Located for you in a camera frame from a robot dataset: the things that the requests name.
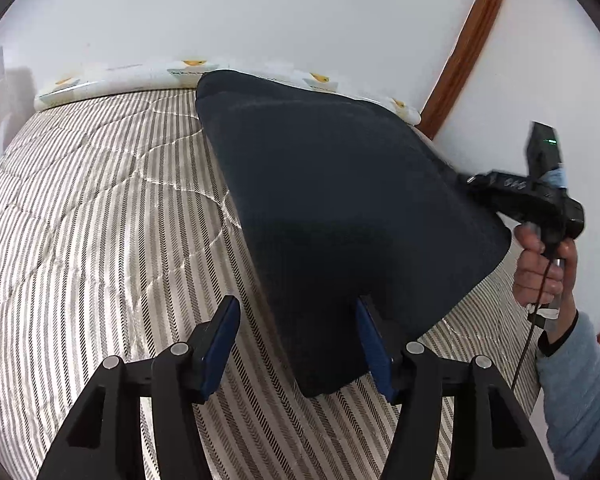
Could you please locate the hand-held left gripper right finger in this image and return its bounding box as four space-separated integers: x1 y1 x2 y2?
356 296 548 480

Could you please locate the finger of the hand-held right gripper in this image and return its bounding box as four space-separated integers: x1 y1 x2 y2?
457 172 498 201

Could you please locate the person's right hand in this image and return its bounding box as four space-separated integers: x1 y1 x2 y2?
512 224 579 332

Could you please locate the black cable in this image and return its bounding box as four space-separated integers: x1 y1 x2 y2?
510 252 552 391

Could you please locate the white patterned pillow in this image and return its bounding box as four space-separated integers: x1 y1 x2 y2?
34 59 421 126

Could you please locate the striped quilted bed cover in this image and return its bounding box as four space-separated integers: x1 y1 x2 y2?
0 87 541 480

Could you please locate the black sweatshirt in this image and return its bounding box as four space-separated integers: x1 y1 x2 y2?
195 69 511 398

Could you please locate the brown wooden door frame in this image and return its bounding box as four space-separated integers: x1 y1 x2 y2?
420 0 517 141

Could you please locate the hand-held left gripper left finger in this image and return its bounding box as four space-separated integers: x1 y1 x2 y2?
37 296 242 480

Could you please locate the white cabinet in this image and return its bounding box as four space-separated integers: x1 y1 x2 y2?
0 45 36 181

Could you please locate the person's right forearm blue sleeve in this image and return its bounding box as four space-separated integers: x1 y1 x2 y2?
535 310 600 476

